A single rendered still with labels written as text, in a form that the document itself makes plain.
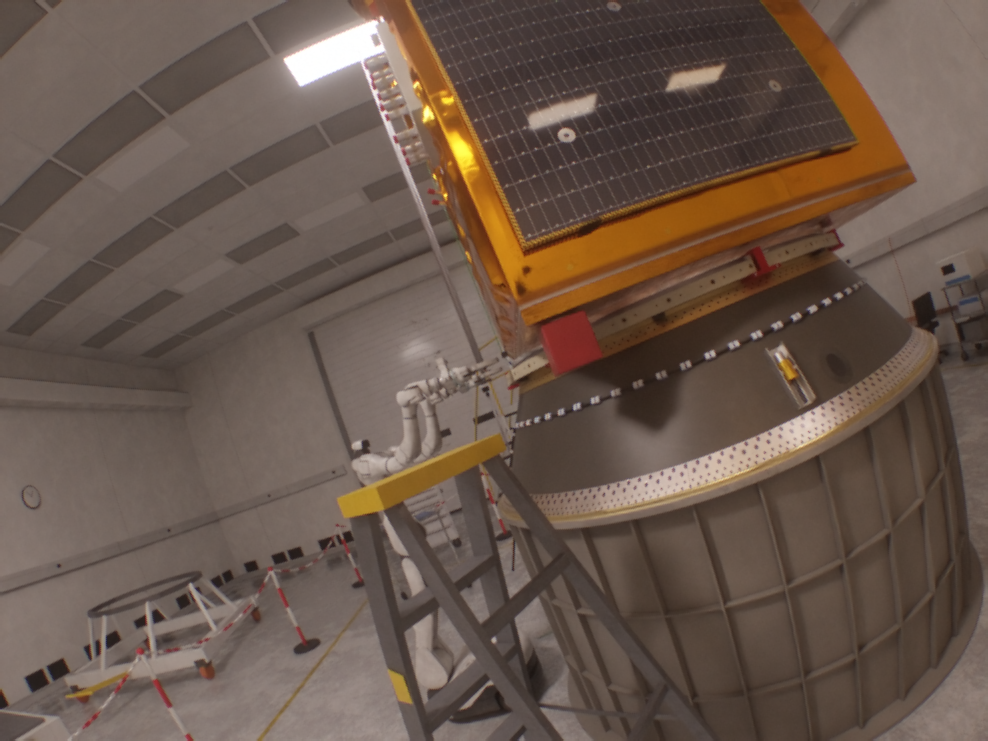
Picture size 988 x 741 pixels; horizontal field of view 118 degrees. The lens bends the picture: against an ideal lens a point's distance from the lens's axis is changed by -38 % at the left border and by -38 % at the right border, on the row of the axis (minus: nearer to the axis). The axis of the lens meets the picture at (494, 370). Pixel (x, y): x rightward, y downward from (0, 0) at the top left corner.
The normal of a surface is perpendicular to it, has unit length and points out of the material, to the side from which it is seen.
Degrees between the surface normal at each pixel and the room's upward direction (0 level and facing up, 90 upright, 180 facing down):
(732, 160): 90
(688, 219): 92
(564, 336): 90
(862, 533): 90
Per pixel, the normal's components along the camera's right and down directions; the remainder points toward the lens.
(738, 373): -0.41, -0.41
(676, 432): -0.60, -0.33
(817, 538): -0.25, 0.01
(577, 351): -0.04, -0.07
